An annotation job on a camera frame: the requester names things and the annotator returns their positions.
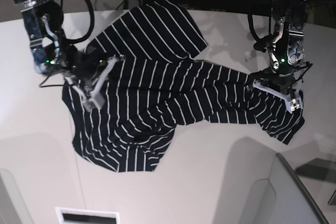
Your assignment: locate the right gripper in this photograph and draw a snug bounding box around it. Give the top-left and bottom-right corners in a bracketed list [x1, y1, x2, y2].
[62, 50, 125, 110]

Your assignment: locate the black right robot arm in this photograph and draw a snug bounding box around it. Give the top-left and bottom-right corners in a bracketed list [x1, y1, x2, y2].
[13, 0, 124, 112]

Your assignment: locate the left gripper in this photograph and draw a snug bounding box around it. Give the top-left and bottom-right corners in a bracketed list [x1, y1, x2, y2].
[252, 68, 303, 113]

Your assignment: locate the white slotted box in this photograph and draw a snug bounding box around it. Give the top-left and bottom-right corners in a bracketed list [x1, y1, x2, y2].
[55, 207, 121, 224]

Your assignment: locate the navy white striped t-shirt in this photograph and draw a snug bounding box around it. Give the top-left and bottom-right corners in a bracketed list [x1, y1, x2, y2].
[62, 0, 305, 173]

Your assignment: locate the grey monitor edge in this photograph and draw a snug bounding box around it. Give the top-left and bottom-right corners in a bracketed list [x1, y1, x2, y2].
[276, 153, 329, 223]

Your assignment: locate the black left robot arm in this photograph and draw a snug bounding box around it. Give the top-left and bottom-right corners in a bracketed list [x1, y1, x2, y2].
[248, 0, 313, 114]

